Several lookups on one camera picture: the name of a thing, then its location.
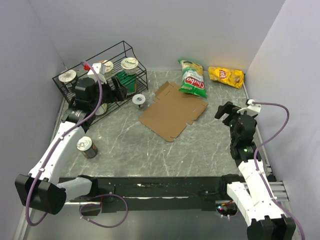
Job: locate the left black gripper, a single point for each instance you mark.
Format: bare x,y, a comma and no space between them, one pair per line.
115,95

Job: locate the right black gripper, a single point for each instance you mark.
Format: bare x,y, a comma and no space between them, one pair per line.
226,108

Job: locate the brown cardboard box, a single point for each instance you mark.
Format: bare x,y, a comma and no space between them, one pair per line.
171,111

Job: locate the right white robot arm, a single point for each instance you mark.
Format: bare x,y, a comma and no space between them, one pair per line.
253,196

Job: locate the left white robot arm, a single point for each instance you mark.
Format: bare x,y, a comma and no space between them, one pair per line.
40,189

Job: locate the green snack bag in rack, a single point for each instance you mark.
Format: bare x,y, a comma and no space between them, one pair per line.
128,81

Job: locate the orange yogurt cup on rack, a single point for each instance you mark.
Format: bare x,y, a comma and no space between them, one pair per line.
107,67

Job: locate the Chobani yogurt cup on rack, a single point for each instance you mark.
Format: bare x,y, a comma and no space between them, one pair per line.
130,65

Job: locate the small white yogurt cup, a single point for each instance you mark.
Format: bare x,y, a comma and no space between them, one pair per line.
139,100

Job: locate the white cup lower rack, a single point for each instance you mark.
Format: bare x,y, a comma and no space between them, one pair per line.
102,109

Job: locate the yellow Lays chips bag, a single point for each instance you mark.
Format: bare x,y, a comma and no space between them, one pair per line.
230,77

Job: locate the green Chuba chips bag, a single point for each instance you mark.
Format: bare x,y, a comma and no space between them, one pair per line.
192,79

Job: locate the dark yogurt cup on rack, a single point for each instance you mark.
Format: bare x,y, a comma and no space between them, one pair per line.
68,78

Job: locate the dark tin can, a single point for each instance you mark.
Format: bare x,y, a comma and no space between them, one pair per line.
87,147

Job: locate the black wire rack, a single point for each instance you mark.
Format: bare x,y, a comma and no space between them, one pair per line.
86,96

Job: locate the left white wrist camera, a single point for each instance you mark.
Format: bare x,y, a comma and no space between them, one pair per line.
97,69

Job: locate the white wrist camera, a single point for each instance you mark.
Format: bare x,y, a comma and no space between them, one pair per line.
97,69
252,108

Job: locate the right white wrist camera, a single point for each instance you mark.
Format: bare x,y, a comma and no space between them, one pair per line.
252,108

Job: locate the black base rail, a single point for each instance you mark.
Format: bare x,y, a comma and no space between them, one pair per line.
160,193

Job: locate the aluminium extrusion rail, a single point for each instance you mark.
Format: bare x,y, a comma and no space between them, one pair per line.
277,187

